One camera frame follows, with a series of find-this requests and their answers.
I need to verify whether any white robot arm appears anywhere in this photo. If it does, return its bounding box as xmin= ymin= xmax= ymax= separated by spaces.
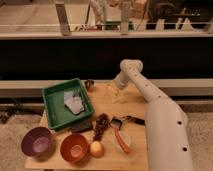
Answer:
xmin=114 ymin=59 xmax=194 ymax=171

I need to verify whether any green plastic tray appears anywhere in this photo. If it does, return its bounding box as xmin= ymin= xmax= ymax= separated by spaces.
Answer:
xmin=42 ymin=78 xmax=94 ymax=131

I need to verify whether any dark red grape bunch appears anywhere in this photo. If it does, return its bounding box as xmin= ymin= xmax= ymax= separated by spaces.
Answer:
xmin=93 ymin=113 xmax=109 ymax=141

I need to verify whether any small dark round object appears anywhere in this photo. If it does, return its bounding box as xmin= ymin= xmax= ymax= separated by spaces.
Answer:
xmin=84 ymin=79 xmax=94 ymax=91

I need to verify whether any grey folded cloth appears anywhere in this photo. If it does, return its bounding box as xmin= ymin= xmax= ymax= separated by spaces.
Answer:
xmin=64 ymin=91 xmax=84 ymax=115

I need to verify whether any yellow orange fruit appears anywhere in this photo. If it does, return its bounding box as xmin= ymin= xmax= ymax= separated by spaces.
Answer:
xmin=90 ymin=141 xmax=104 ymax=157

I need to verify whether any orange bowl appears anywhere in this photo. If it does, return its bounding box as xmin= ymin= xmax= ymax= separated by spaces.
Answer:
xmin=60 ymin=134 xmax=89 ymax=163

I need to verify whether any purple bowl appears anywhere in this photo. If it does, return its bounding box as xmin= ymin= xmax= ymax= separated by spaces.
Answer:
xmin=21 ymin=127 xmax=52 ymax=157

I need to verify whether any orange handled peeler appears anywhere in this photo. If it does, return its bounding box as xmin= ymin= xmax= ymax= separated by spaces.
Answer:
xmin=110 ymin=120 xmax=130 ymax=154

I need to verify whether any black handled knife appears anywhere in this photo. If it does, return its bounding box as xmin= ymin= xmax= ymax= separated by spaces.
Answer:
xmin=112 ymin=115 xmax=145 ymax=126

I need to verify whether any black cable on floor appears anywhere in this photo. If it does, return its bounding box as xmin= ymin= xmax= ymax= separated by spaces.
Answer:
xmin=0 ymin=98 xmax=41 ymax=124

